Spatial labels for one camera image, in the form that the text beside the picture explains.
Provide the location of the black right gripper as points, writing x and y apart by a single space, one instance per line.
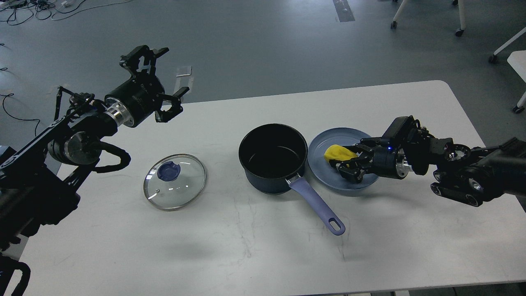
387 162

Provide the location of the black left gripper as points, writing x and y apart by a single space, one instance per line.
142 94

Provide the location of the yellow potato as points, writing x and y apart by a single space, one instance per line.
338 153

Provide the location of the glass lid purple knob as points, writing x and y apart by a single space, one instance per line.
174 182

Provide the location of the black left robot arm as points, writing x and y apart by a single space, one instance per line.
39 182

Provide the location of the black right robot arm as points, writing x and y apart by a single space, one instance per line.
467 175

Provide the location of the blue round plate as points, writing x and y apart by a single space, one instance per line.
343 136

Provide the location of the white floor tape marks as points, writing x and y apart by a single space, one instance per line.
184 78

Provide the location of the grey floor tape strip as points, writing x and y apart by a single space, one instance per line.
343 11

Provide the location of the white chair legs with casters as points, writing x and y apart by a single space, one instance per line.
454 16

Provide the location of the white table leg right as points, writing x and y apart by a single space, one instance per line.
517 60

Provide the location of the dark blue saucepan purple handle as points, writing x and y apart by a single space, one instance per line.
274 158

